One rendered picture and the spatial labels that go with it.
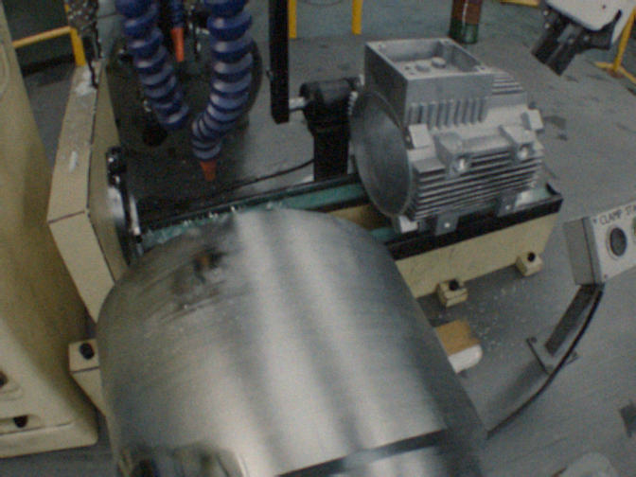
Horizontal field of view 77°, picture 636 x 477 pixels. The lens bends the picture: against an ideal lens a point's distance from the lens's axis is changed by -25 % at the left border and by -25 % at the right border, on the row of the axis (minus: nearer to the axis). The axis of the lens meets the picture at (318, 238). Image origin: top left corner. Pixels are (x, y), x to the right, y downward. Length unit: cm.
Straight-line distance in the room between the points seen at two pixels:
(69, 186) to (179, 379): 21
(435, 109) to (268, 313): 35
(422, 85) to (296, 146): 51
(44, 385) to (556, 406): 64
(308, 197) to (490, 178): 25
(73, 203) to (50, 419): 29
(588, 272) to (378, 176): 33
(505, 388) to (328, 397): 48
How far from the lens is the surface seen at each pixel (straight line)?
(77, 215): 38
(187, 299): 27
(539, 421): 68
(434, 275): 72
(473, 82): 56
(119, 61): 70
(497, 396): 68
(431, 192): 55
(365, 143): 68
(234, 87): 26
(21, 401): 55
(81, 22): 41
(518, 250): 80
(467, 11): 94
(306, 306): 26
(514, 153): 60
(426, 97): 53
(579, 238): 52
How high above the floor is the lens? 137
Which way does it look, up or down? 46 degrees down
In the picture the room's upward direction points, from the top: 1 degrees clockwise
